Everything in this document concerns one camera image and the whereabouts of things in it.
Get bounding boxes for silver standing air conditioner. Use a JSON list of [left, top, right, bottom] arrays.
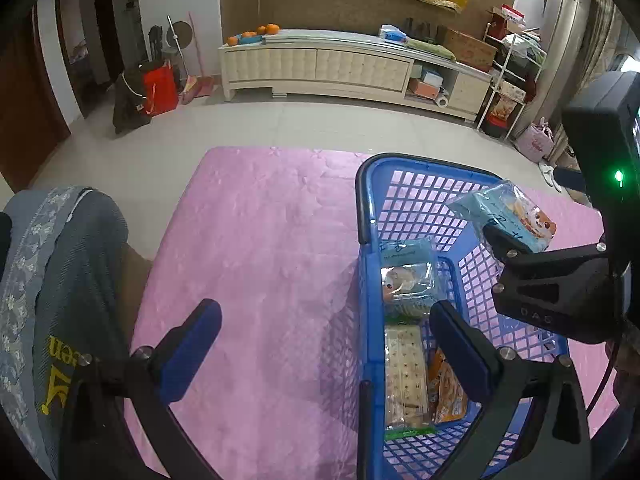
[[532, 0, 593, 133]]

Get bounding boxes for white metal shelf rack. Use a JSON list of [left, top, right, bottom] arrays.
[[477, 35, 543, 141]]

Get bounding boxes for black clothing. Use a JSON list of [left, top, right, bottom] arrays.
[[0, 212, 13, 281]]

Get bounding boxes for black bag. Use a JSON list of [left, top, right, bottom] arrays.
[[112, 62, 156, 135]]

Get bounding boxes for black router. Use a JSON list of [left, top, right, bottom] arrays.
[[405, 17, 441, 41]]

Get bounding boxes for white handled mop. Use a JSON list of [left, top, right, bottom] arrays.
[[166, 15, 189, 91]]

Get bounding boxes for dark doorway frame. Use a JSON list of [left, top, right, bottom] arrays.
[[55, 0, 125, 118]]

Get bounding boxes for yellow snack bag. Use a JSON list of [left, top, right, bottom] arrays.
[[487, 95, 518, 121]]

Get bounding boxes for pink quilted tablecloth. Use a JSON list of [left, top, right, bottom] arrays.
[[122, 146, 621, 480]]

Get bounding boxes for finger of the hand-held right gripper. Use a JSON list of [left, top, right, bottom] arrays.
[[482, 224, 609, 262]]

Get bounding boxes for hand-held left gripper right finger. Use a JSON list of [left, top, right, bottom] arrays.
[[428, 301, 593, 480]]

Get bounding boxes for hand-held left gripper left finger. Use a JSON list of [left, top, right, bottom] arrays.
[[65, 299, 223, 480]]

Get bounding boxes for red and white boxes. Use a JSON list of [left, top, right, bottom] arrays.
[[484, 4, 527, 43]]

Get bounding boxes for orange box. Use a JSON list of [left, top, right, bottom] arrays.
[[407, 80, 441, 101]]

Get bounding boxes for white carton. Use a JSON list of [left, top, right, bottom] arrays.
[[497, 80, 526, 103]]

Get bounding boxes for green folded cloth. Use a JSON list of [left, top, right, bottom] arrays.
[[406, 37, 456, 61]]

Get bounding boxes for blue plastic basket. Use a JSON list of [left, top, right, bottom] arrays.
[[355, 152, 571, 480]]

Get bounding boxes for pink broom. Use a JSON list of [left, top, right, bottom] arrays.
[[179, 10, 213, 106]]

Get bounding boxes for red paper bag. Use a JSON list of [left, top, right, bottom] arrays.
[[143, 60, 179, 117]]

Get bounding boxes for pink shopping bag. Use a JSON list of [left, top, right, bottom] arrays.
[[517, 116, 556, 163]]

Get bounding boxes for brown wooden door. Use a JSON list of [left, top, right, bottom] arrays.
[[0, 5, 71, 193]]

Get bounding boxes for brown cardboard box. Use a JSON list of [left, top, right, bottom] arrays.
[[437, 27, 498, 72]]

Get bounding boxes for black cable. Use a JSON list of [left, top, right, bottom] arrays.
[[585, 347, 615, 417]]

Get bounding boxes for white slippers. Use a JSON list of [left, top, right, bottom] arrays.
[[540, 162, 564, 194]]

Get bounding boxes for grey embroidered chair cover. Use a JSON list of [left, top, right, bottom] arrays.
[[0, 186, 130, 478]]

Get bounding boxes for patterned beige curtain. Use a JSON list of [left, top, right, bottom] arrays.
[[575, 0, 632, 161]]

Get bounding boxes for cracker packet with green ends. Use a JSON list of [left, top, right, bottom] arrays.
[[384, 325, 437, 441]]

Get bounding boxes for white television cabinet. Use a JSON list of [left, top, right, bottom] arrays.
[[218, 29, 493, 123]]

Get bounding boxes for light blue cartoon snack packet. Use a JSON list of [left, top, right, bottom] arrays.
[[380, 239, 442, 320], [446, 180, 559, 254]]

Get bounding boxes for orange snack packet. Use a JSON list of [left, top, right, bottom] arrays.
[[427, 350, 471, 424]]

